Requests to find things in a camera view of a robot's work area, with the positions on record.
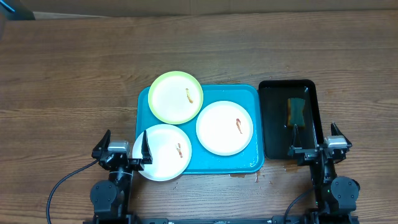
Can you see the white plate front left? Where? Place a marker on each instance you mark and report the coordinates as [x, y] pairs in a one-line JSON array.
[[171, 152]]

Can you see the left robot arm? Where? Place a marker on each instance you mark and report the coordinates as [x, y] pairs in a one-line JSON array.
[[110, 197]]

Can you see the green yellow sponge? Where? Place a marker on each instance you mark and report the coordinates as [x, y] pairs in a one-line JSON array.
[[295, 108]]

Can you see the teal plastic tray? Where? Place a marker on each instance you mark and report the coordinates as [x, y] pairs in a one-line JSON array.
[[250, 159]]

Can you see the black water tray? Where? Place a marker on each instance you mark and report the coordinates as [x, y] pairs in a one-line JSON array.
[[277, 100]]

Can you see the yellow-green plate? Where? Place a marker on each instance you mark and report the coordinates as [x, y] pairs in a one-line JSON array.
[[175, 97]]

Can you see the dark object top-left corner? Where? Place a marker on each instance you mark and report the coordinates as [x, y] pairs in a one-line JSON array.
[[14, 10]]

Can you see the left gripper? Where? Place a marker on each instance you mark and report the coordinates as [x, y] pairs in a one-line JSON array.
[[146, 155]]

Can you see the white plate with stain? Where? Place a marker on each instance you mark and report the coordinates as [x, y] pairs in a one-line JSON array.
[[224, 128]]

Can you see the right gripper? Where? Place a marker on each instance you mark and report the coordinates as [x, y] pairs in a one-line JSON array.
[[306, 154]]

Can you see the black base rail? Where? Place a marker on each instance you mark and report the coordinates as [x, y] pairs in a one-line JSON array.
[[274, 220]]

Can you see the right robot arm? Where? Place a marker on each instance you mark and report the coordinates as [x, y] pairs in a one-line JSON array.
[[335, 196]]

